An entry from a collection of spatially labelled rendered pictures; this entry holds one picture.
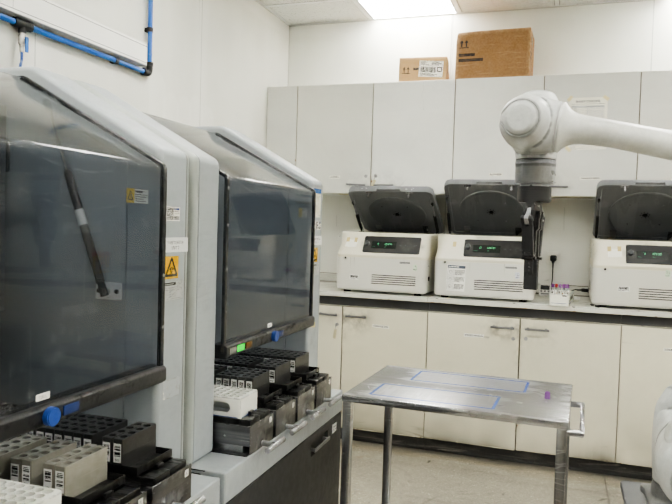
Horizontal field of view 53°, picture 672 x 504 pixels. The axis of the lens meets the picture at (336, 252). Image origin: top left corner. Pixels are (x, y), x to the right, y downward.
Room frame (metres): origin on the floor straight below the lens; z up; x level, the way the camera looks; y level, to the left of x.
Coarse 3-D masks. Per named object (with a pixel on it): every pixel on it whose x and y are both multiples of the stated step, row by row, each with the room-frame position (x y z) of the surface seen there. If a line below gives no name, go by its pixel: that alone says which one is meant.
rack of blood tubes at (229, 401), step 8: (216, 392) 1.66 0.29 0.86; (224, 392) 1.66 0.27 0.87; (232, 392) 1.66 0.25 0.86; (240, 392) 1.67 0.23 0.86; (248, 392) 1.67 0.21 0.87; (256, 392) 1.69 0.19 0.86; (216, 400) 1.63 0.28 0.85; (224, 400) 1.62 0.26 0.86; (232, 400) 1.61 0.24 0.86; (240, 400) 1.61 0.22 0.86; (248, 400) 1.65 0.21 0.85; (256, 400) 1.69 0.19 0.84; (216, 408) 1.72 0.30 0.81; (224, 408) 1.72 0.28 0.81; (232, 408) 1.61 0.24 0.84; (240, 408) 1.61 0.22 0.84; (248, 408) 1.65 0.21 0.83; (256, 408) 1.69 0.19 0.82; (232, 416) 1.61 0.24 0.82; (240, 416) 1.61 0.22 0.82
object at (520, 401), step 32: (384, 384) 1.99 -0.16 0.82; (416, 384) 2.00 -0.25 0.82; (448, 384) 2.01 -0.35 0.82; (480, 384) 2.02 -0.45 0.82; (512, 384) 2.04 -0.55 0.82; (544, 384) 2.05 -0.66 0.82; (352, 416) 1.86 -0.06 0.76; (384, 416) 2.25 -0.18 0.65; (480, 416) 1.72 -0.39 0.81; (512, 416) 1.69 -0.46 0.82; (544, 416) 1.69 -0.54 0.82; (384, 448) 2.25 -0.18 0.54; (384, 480) 2.25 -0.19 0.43
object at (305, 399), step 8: (296, 384) 1.93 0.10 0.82; (304, 384) 1.97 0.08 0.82; (288, 392) 1.89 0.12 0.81; (296, 392) 1.88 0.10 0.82; (304, 392) 1.93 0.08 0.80; (312, 392) 1.97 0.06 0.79; (296, 400) 1.87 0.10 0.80; (304, 400) 1.91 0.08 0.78; (312, 400) 1.97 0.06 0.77; (296, 408) 1.87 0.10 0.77; (304, 408) 1.91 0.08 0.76; (312, 408) 1.98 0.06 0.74; (312, 416) 1.87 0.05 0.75
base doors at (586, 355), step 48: (336, 336) 3.99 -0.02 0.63; (384, 336) 3.90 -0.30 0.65; (432, 336) 3.81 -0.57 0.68; (528, 336) 3.64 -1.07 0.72; (576, 336) 3.56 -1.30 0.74; (624, 336) 3.49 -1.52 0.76; (336, 384) 3.99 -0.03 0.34; (576, 384) 3.56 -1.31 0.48; (624, 384) 3.48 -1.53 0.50; (432, 432) 3.80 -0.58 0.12; (480, 432) 3.71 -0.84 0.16; (528, 432) 3.63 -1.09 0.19; (624, 432) 3.48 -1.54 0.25
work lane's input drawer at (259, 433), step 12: (264, 408) 1.70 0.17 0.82; (216, 420) 1.62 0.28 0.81; (228, 420) 1.61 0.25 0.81; (240, 420) 1.60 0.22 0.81; (252, 420) 1.60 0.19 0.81; (264, 420) 1.65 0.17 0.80; (216, 432) 1.60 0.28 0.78; (228, 432) 1.59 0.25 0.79; (240, 432) 1.58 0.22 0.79; (252, 432) 1.59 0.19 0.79; (264, 432) 1.65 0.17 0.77; (240, 444) 1.58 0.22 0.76; (252, 444) 1.59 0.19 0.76; (264, 444) 1.63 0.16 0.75; (276, 444) 1.62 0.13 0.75
